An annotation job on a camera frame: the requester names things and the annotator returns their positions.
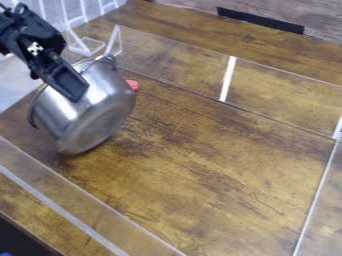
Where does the clear acrylic triangular bracket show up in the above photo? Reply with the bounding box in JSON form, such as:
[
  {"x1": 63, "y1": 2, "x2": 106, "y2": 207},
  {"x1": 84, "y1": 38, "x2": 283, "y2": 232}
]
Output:
[{"x1": 106, "y1": 25, "x2": 123, "y2": 56}]

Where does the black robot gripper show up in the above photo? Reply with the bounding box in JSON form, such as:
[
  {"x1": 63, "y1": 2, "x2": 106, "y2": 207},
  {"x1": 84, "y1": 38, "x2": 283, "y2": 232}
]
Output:
[{"x1": 0, "y1": 3, "x2": 90, "y2": 102}]

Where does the silver metal pot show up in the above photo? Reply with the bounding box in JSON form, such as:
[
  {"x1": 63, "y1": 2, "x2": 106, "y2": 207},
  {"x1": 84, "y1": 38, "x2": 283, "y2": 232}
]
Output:
[{"x1": 28, "y1": 54, "x2": 136, "y2": 155}]

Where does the small pink oval object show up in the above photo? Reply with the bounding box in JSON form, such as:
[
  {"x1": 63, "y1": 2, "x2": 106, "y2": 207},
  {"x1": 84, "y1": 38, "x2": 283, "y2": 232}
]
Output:
[{"x1": 126, "y1": 80, "x2": 139, "y2": 91}]

